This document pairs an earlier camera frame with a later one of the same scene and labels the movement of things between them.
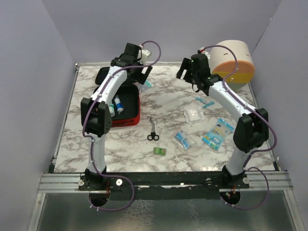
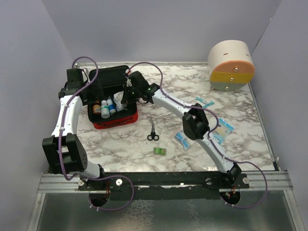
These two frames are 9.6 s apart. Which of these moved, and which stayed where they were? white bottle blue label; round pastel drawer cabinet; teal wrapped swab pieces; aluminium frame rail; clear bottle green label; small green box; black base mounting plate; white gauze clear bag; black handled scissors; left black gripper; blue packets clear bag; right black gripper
Moved: clear bottle green label; left black gripper; white gauze clear bag; white bottle blue label; right black gripper
Stayed: small green box; round pastel drawer cabinet; aluminium frame rail; blue packets clear bag; black handled scissors; black base mounting plate; teal wrapped swab pieces
